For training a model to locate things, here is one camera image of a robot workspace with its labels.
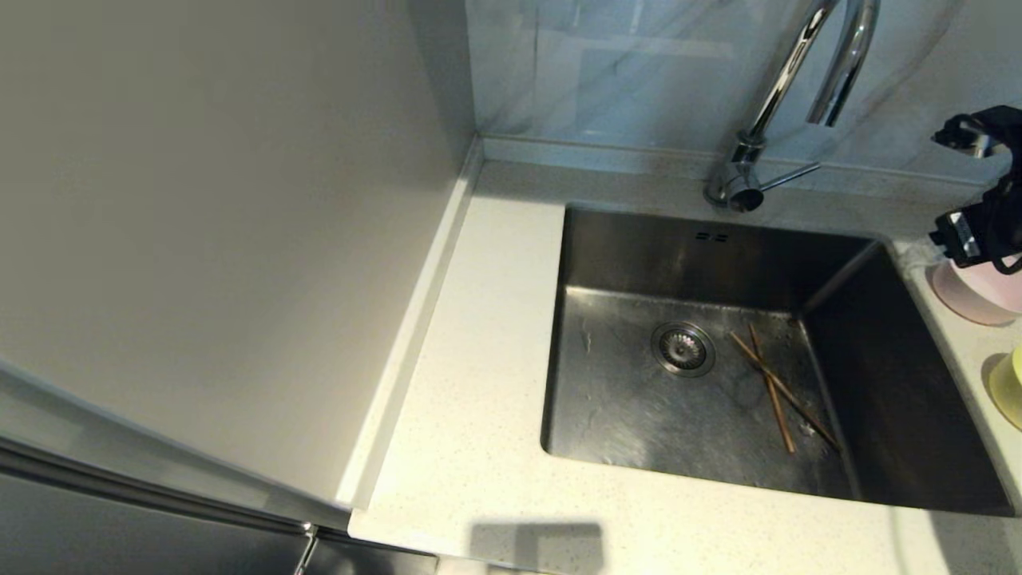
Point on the round metal drain strainer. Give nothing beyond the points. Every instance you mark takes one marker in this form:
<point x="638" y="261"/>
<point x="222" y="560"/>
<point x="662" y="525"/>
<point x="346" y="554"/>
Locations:
<point x="683" y="349"/>

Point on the silver cabinet trim strip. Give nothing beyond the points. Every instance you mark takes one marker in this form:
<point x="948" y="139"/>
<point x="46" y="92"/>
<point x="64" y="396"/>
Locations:
<point x="160" y="487"/>

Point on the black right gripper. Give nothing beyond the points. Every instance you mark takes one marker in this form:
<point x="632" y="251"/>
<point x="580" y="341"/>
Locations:
<point x="978" y="231"/>

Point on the pink plastic bowl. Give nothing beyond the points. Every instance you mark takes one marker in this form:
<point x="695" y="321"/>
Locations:
<point x="970" y="299"/>

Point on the white countertop upstand strip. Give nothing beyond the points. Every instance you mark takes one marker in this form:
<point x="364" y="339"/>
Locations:
<point x="415" y="319"/>

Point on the stainless steel sink basin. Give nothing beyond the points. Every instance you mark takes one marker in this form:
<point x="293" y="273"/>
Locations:
<point x="623" y="415"/>

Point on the glossy grey lower cabinet door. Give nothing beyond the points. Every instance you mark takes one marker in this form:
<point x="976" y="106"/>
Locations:
<point x="120" y="535"/>

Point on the beige tall cabinet side panel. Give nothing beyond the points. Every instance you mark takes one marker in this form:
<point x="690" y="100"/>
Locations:
<point x="200" y="239"/>

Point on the chrome gooseneck kitchen faucet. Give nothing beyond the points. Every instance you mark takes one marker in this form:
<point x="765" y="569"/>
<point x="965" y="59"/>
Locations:
<point x="778" y="80"/>

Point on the brown wooden chopstick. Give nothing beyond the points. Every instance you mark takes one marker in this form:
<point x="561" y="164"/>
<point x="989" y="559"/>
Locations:
<point x="773" y="391"/>
<point x="786" y="393"/>

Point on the yellow-green plastic bowl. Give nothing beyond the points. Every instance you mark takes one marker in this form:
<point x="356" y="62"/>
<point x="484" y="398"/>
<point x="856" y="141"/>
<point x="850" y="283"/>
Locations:
<point x="1010" y="391"/>

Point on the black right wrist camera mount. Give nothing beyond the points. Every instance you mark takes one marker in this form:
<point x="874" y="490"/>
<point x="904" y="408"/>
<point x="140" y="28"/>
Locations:
<point x="990" y="126"/>

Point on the grey tall cabinet door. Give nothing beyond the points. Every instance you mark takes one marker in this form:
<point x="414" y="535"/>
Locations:
<point x="80" y="423"/>

